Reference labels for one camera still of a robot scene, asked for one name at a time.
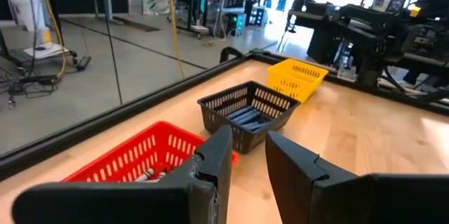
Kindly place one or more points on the yellow plastic basket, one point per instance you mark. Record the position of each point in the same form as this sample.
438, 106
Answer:
296, 78

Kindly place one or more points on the silver mounting bracket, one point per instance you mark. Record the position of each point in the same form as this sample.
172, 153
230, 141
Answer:
345, 71

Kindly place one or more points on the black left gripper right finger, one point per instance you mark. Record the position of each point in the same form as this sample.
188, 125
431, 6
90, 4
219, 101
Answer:
298, 182

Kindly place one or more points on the black plastic basket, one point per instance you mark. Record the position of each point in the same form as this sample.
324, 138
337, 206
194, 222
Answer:
245, 101

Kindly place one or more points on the black power strip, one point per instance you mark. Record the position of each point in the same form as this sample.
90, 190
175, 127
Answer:
83, 62

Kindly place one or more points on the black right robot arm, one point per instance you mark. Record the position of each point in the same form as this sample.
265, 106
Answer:
393, 38

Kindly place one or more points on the black workbench desk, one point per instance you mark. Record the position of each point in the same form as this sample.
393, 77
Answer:
200, 3

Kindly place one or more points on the black aluminium table frame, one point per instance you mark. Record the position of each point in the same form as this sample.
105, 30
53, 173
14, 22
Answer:
105, 118

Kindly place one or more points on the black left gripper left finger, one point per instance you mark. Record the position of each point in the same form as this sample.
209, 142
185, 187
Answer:
207, 182

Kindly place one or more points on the red plastic basket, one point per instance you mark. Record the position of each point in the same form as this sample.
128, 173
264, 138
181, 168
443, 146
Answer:
140, 153

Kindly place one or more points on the blue lit computer case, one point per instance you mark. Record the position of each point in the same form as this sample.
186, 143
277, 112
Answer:
239, 24

